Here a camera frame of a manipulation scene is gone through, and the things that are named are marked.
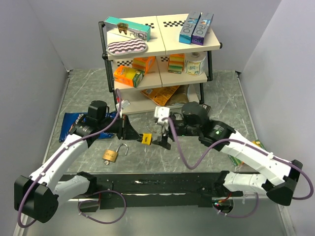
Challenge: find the orange sponge box rear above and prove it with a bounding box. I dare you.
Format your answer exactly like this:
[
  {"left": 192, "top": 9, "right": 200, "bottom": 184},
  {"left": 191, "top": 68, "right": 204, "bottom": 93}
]
[{"left": 132, "top": 57, "right": 156, "bottom": 74}]

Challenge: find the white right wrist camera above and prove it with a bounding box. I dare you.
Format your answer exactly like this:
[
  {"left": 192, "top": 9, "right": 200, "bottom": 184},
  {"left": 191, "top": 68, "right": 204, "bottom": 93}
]
[{"left": 154, "top": 106, "right": 170, "bottom": 125}]

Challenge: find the brown seed bag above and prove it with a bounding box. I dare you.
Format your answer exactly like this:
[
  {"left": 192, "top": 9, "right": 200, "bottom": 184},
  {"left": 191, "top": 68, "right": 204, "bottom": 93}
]
[{"left": 166, "top": 85, "right": 189, "bottom": 106}]

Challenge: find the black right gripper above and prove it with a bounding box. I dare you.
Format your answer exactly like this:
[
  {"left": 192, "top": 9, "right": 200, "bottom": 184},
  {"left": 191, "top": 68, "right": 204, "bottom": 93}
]
[{"left": 152, "top": 115, "right": 200, "bottom": 149}]

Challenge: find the large brass padlock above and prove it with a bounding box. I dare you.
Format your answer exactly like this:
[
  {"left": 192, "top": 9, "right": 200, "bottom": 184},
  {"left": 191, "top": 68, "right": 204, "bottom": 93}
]
[{"left": 102, "top": 143, "right": 129, "bottom": 165}]

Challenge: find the orange sponge pack on table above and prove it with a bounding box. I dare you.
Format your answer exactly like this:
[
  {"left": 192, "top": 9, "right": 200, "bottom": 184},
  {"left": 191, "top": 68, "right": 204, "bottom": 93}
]
[{"left": 228, "top": 140, "right": 266, "bottom": 167}]

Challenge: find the toilet paper roll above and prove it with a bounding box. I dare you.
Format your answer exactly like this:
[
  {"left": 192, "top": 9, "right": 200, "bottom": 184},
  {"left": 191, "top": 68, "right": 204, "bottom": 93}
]
[{"left": 184, "top": 52, "right": 206, "bottom": 76}]

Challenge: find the orange sponge box front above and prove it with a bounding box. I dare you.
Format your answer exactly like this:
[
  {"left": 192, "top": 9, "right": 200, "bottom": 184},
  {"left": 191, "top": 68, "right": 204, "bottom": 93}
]
[{"left": 114, "top": 65, "right": 144, "bottom": 88}]

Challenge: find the orange sponge box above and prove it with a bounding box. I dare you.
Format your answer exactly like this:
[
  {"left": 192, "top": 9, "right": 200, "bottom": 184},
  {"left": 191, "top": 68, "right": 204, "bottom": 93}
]
[
  {"left": 114, "top": 65, "right": 144, "bottom": 88},
  {"left": 132, "top": 57, "right": 156, "bottom": 74}
]

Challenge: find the colourful sponge stack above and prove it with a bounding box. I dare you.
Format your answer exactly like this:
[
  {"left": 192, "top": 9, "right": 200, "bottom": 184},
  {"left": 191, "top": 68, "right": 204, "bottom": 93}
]
[{"left": 168, "top": 54, "right": 185, "bottom": 74}]

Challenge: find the small brass padlock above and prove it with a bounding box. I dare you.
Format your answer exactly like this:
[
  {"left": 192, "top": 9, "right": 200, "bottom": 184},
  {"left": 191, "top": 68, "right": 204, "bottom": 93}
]
[{"left": 147, "top": 125, "right": 158, "bottom": 134}]

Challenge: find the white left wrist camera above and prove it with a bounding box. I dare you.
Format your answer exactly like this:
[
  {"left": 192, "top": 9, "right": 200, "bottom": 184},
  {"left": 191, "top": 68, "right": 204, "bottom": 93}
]
[{"left": 116, "top": 98, "right": 130, "bottom": 110}]

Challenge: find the orange snack packet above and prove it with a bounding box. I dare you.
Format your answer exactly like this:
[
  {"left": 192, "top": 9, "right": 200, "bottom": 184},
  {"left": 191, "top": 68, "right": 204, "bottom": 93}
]
[{"left": 140, "top": 86, "right": 180, "bottom": 106}]

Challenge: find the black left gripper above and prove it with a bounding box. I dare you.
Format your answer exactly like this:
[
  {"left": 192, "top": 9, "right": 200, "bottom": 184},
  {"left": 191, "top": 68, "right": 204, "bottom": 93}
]
[{"left": 98, "top": 114, "right": 142, "bottom": 140}]

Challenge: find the teal toothpaste box lying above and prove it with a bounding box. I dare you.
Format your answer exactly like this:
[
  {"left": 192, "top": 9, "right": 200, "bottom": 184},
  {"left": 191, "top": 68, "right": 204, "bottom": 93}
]
[{"left": 104, "top": 17, "right": 151, "bottom": 41}]

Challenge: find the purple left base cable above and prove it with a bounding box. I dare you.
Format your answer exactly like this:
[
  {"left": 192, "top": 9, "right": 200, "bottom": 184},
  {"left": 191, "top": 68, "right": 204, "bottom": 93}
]
[{"left": 77, "top": 190, "right": 127, "bottom": 225}]

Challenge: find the blue Doritos chip bag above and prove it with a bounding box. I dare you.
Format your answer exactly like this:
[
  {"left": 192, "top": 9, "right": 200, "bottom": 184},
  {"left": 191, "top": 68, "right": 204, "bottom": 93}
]
[{"left": 59, "top": 112, "right": 116, "bottom": 143}]

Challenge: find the beige three-tier shelf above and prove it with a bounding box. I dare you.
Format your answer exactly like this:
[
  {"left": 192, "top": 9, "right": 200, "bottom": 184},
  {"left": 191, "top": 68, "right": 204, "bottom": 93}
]
[{"left": 98, "top": 14, "right": 222, "bottom": 115}]

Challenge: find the purple toothpaste box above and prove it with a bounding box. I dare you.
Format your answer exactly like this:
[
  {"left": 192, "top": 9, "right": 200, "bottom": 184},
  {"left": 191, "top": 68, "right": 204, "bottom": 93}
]
[{"left": 191, "top": 12, "right": 214, "bottom": 46}]

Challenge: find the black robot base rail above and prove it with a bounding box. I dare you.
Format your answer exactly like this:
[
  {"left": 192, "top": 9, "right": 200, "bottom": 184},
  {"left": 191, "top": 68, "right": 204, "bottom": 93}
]
[{"left": 61, "top": 172, "right": 247, "bottom": 210}]

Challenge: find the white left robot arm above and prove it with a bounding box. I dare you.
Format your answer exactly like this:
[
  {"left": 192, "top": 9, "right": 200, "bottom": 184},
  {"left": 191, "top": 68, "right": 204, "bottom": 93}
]
[{"left": 14, "top": 100, "right": 143, "bottom": 223}]

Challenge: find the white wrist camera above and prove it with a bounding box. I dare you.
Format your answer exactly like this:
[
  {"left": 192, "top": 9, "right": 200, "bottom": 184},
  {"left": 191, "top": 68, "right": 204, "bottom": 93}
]
[
  {"left": 154, "top": 106, "right": 170, "bottom": 125},
  {"left": 116, "top": 98, "right": 130, "bottom": 110}
]

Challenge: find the blue toothpaste box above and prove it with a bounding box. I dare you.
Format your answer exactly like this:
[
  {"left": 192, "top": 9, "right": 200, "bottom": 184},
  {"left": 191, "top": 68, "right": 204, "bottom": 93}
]
[{"left": 179, "top": 11, "right": 201, "bottom": 44}]

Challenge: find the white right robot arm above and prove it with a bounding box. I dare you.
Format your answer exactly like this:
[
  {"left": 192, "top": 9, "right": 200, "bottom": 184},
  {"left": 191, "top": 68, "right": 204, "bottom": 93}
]
[{"left": 152, "top": 102, "right": 303, "bottom": 206}]

